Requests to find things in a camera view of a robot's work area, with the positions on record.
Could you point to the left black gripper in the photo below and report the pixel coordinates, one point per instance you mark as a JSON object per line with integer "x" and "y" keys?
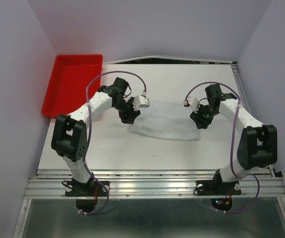
{"x": 128, "y": 117}

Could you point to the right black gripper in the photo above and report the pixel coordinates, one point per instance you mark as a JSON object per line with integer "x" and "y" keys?
{"x": 200, "y": 122}

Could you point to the white fabric skirt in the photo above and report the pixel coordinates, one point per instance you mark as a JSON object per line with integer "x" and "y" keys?
{"x": 166, "y": 121}

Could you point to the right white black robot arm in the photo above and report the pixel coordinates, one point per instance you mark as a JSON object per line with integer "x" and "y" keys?
{"x": 253, "y": 143}

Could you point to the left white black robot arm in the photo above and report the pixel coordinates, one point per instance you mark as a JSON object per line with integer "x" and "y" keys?
{"x": 72, "y": 131}

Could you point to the red plastic tray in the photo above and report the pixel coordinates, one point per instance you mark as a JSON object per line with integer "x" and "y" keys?
{"x": 69, "y": 78}

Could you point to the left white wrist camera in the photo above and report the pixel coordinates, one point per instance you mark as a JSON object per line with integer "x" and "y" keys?
{"x": 141, "y": 101}

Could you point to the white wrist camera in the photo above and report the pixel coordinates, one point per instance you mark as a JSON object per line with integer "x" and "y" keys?
{"x": 191, "y": 102}
{"x": 141, "y": 101}

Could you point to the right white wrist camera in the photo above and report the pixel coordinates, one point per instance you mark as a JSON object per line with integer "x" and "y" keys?
{"x": 191, "y": 102}

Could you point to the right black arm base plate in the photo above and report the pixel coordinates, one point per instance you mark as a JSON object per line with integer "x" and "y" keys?
{"x": 210, "y": 188}

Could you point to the aluminium front rail frame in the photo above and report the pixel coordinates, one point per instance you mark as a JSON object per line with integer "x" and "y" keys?
{"x": 139, "y": 184}

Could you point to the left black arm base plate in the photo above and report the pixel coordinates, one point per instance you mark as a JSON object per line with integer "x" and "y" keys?
{"x": 76, "y": 189}

